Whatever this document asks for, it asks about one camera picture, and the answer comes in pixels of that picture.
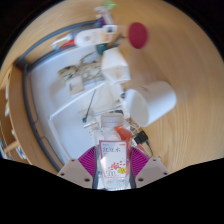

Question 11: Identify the white red-pump lotion bottle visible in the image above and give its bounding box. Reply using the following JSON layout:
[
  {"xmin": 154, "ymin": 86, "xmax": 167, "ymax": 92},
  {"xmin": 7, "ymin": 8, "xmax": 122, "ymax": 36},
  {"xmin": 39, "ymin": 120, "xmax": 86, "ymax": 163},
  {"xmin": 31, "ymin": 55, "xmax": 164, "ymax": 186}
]
[{"xmin": 61, "ymin": 24, "xmax": 118, "ymax": 50}]

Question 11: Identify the clear blue-tipped squeeze bottle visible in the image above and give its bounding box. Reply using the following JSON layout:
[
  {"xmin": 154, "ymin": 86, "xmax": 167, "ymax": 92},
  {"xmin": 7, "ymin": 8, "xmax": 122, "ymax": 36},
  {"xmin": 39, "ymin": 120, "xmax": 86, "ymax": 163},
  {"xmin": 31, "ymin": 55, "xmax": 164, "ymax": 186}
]
[{"xmin": 51, "ymin": 32, "xmax": 76, "ymax": 48}]

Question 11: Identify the white plastic cup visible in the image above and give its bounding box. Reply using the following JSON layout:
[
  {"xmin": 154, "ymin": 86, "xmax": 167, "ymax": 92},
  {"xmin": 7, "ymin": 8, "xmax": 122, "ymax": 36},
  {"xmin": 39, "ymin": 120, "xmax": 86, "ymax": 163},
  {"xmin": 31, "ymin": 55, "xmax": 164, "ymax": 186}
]
[{"xmin": 123, "ymin": 80, "xmax": 177, "ymax": 128}]

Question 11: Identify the white translucent container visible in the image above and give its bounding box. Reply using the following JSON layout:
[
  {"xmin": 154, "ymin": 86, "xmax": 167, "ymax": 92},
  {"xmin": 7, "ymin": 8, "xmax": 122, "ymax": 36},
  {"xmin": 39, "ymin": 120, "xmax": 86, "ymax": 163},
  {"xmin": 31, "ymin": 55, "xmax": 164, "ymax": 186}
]
[{"xmin": 100, "ymin": 46, "xmax": 132, "ymax": 84}]

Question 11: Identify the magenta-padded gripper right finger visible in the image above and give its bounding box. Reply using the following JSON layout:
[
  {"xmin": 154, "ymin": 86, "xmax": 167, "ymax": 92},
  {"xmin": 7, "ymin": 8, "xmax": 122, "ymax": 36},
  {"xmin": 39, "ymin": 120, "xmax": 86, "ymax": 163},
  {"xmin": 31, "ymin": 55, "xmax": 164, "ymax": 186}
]
[{"xmin": 128, "ymin": 146, "xmax": 171, "ymax": 189}]

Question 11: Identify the flat round red coaster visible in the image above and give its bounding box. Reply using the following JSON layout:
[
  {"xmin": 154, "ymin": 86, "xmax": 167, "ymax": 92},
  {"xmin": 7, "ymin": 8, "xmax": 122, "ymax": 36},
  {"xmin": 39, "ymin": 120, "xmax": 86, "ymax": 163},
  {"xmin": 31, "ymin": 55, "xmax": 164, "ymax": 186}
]
[{"xmin": 127, "ymin": 21, "xmax": 149, "ymax": 50}]

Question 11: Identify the pink and white packet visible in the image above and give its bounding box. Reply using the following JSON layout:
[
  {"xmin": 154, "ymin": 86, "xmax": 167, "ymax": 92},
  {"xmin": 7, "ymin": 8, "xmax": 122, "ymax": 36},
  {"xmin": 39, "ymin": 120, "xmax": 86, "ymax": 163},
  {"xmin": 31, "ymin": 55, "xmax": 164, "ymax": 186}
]
[{"xmin": 94, "ymin": 6, "xmax": 113, "ymax": 26}]

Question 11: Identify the beige wall box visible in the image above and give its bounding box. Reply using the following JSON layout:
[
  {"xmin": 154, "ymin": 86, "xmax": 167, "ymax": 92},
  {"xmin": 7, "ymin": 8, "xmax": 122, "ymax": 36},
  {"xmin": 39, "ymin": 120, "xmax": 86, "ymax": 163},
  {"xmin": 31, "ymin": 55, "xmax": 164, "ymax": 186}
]
[{"xmin": 67, "ymin": 76, "xmax": 85, "ymax": 95}]

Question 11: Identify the wooden shelf unit, metal frame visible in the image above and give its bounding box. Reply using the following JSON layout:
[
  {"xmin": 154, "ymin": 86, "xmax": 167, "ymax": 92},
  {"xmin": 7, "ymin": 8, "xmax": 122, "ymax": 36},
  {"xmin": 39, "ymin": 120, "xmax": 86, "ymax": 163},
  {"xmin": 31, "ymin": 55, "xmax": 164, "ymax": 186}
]
[{"xmin": 0, "ymin": 19, "xmax": 101, "ymax": 173}]

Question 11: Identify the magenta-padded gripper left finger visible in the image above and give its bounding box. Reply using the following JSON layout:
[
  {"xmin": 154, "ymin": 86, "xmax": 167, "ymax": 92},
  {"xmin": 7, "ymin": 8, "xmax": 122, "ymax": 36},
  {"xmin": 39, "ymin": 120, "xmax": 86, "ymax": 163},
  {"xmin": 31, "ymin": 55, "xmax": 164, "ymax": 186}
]
[{"xmin": 57, "ymin": 146, "xmax": 100, "ymax": 190}]

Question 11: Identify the clear bottle with pink drink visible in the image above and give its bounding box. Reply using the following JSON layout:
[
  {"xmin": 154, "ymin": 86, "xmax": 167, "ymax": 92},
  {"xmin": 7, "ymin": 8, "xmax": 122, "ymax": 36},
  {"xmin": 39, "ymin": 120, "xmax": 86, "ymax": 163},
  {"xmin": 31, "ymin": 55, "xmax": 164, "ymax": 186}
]
[{"xmin": 94, "ymin": 113, "xmax": 134, "ymax": 191}]

